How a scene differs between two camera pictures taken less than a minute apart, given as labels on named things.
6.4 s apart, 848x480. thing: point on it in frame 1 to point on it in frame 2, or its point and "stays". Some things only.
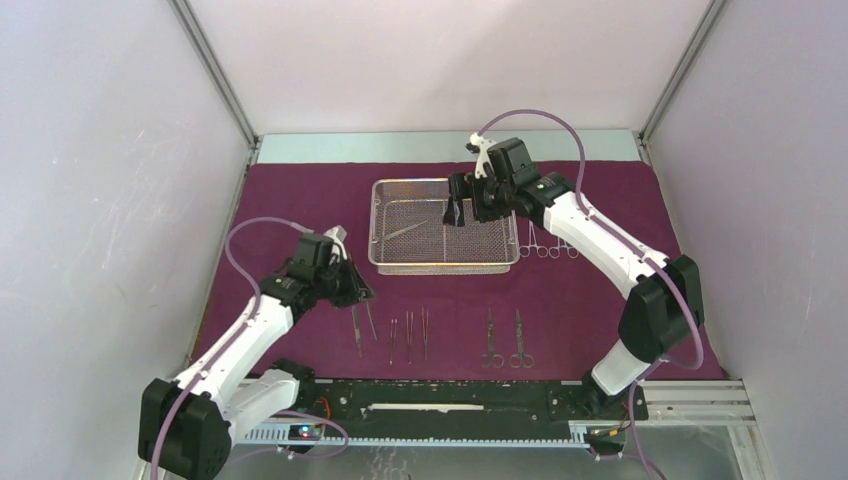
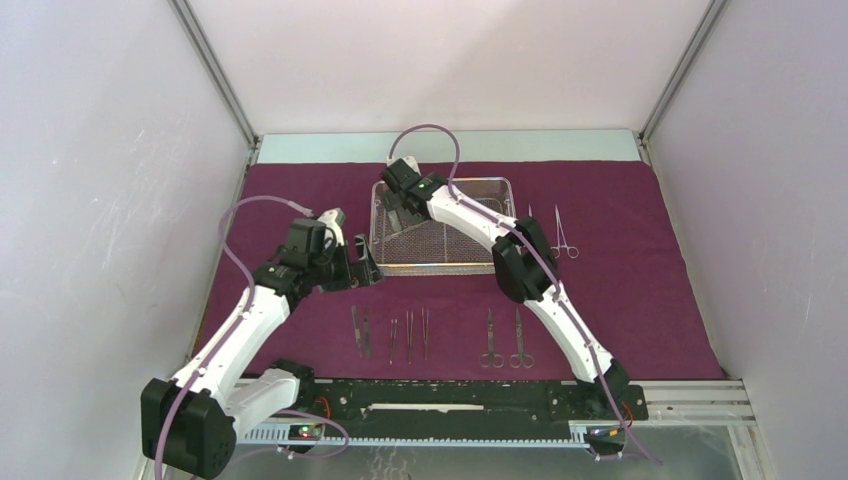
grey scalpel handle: [402, 230] stays
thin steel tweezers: [409, 331] stays
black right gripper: [461, 189] to [394, 202]
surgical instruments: [555, 251] stays
